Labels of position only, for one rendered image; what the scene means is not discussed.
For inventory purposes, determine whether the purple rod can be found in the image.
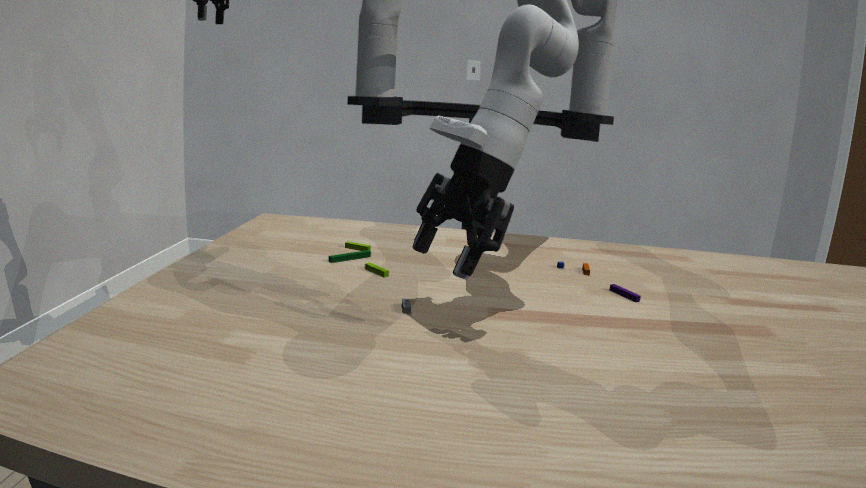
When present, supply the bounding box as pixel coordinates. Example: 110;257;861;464
610;284;641;302

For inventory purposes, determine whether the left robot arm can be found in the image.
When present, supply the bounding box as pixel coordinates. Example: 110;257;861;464
430;0;617;170

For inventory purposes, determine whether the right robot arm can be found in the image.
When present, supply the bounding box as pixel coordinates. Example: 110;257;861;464
356;0;402;97

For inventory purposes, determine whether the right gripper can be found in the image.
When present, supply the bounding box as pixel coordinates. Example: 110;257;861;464
193;0;229;24

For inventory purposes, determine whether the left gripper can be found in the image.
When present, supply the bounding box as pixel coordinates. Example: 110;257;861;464
412;144;514;280

